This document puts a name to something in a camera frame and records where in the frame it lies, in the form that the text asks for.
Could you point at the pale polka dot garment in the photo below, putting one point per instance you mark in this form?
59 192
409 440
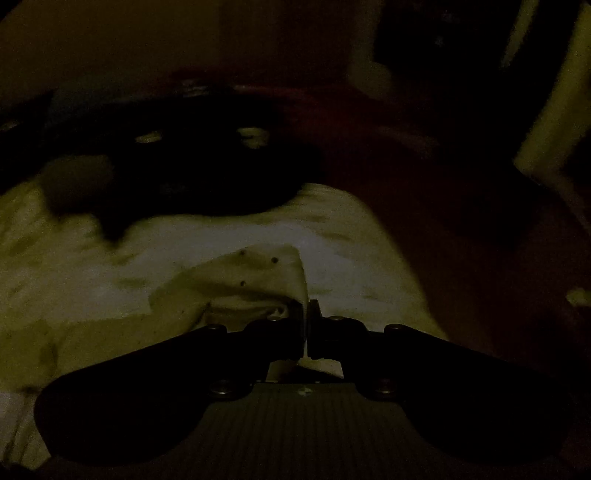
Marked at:
221 295

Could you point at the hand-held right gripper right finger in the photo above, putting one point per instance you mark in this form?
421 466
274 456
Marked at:
323 337

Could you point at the pale upright panel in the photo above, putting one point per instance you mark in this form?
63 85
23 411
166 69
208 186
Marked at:
549 115

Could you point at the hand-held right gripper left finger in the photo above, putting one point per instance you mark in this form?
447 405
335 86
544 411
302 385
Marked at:
281 339

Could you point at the pale bed sheet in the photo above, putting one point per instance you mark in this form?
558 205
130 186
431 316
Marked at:
115 258

